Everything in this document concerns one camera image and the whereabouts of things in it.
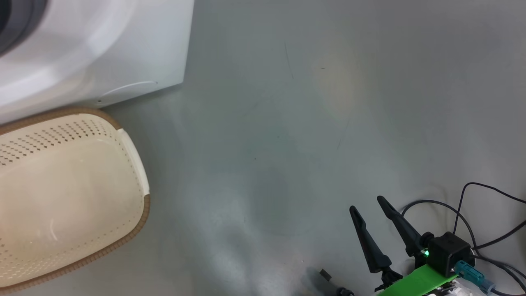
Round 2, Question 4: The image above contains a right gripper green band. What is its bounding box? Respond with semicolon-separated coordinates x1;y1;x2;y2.
349;196;459;296

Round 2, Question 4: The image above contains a cream perforated laundry basket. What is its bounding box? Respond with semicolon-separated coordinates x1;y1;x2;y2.
0;106;151;294

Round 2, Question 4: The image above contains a white washing machine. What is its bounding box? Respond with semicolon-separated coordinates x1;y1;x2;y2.
0;0;195;124

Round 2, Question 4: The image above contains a grey rubber door gasket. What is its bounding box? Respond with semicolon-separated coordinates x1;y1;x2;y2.
0;0;49;56

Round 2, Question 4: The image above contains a thin black cable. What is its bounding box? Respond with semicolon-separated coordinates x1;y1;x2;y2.
473;221;526;250
401;200;479;251
453;182;526;235

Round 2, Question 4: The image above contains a teal right camera connector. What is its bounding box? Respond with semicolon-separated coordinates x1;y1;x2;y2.
454;260;496;293

